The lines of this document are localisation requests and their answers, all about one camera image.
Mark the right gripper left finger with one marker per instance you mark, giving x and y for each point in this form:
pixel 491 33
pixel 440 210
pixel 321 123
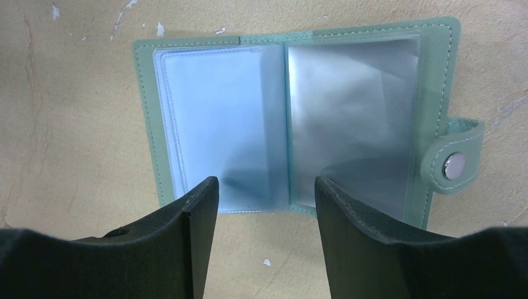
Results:
pixel 162 255

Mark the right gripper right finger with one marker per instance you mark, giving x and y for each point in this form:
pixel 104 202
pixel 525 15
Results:
pixel 369 254

